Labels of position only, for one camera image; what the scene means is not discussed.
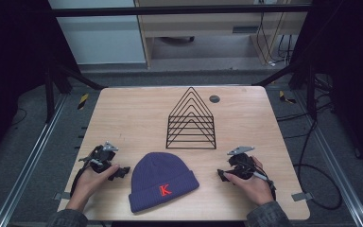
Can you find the dark curtain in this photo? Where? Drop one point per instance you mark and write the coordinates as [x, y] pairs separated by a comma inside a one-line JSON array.
[[9, 63], [353, 63]]

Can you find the black horizontal frame bar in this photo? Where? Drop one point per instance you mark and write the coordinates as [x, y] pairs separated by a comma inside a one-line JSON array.
[[170, 10]]

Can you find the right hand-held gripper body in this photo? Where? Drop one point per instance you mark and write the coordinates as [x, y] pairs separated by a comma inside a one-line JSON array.
[[242, 165]]

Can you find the black metal stand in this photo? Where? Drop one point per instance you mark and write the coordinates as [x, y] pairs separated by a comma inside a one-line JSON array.
[[49, 94]]

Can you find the light wooden desk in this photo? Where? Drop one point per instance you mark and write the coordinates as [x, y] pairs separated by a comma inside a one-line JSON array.
[[201, 26]]

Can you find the person's left hand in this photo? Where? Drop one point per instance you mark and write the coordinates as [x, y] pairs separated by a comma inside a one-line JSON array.
[[88, 184]]

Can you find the yellow black striped marker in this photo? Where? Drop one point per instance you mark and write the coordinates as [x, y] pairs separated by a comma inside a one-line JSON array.
[[284, 97], [83, 101]]

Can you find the person's right hand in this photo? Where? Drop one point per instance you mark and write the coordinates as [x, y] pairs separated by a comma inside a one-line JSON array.
[[258, 189]]

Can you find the purple knit beanie hat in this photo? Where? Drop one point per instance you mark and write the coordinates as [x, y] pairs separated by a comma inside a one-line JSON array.
[[157, 176]]

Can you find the aluminium floor rail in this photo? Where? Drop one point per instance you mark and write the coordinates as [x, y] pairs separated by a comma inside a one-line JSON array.
[[334, 157], [28, 160]]

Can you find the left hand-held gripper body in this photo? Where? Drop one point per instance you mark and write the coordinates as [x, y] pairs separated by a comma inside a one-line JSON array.
[[100, 157]]

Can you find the white cabinet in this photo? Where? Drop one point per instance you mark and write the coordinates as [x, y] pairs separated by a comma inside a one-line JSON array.
[[100, 38]]

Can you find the grey metal table bracket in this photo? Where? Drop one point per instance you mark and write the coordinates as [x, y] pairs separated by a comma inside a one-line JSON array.
[[302, 196], [61, 196]]

